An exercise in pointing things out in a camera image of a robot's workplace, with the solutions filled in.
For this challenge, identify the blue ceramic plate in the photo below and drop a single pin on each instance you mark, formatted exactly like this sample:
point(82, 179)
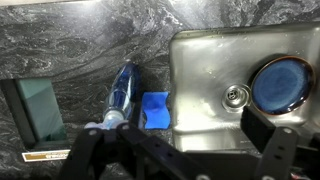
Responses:
point(282, 85)

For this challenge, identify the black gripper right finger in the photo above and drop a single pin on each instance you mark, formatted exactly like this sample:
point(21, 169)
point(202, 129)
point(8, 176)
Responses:
point(276, 144)

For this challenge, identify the metal sink drain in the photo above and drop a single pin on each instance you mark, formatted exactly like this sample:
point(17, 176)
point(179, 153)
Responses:
point(236, 97)

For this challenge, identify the blue dish soap bottle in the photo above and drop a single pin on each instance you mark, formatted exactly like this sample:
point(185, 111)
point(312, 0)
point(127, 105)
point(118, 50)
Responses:
point(119, 102)

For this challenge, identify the gold white label sticker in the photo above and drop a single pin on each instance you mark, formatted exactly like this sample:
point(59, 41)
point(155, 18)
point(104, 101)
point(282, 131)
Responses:
point(45, 155)

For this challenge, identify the blue sponge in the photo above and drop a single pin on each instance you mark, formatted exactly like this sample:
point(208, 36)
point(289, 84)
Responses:
point(155, 109)

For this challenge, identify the stainless steel sink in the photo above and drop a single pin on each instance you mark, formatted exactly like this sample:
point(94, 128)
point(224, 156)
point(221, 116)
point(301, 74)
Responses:
point(204, 63)

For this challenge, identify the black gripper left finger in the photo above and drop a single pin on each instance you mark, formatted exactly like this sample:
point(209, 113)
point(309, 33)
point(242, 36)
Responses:
point(143, 157)

